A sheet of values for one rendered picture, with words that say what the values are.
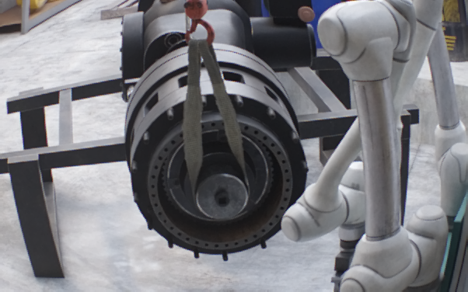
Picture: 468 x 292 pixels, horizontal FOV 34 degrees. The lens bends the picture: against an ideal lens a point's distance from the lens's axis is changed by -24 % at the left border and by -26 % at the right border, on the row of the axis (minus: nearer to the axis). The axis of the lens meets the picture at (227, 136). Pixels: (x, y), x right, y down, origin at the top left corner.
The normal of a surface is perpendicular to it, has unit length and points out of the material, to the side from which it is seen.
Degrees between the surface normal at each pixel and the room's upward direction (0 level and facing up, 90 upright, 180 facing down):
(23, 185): 90
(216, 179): 90
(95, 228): 0
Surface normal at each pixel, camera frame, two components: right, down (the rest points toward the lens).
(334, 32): -0.81, 0.15
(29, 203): 0.18, 0.33
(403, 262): 0.57, 0.03
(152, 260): -0.06, -0.94
